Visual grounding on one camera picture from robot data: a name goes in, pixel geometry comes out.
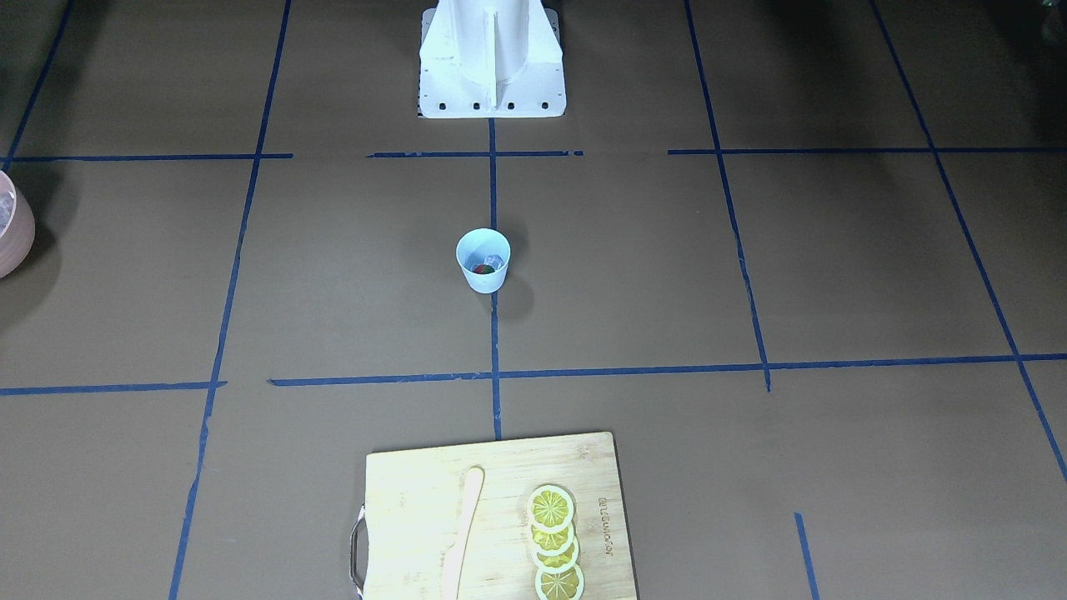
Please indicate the ice cube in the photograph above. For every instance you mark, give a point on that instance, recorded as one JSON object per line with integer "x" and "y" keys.
{"x": 494, "y": 263}

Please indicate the light blue cup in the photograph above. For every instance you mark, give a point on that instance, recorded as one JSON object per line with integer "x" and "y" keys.
{"x": 472, "y": 248}

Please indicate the clear ice cubes pile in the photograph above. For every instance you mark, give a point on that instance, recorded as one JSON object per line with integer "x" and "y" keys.
{"x": 8, "y": 205}

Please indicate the lemon slice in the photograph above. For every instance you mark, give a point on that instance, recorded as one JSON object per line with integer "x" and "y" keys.
{"x": 558, "y": 563}
{"x": 550, "y": 509}
{"x": 554, "y": 584}
{"x": 551, "y": 543}

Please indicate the white pillar with base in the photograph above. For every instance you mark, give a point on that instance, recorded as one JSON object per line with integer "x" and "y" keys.
{"x": 490, "y": 59}

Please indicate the wooden cutting board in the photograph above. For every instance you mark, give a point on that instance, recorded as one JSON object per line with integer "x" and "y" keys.
{"x": 409, "y": 518}

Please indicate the yellow plastic knife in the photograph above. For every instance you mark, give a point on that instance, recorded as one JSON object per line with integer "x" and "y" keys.
{"x": 453, "y": 559}

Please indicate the pink bowl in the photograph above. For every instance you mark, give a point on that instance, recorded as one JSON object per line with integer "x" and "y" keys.
{"x": 18, "y": 237}

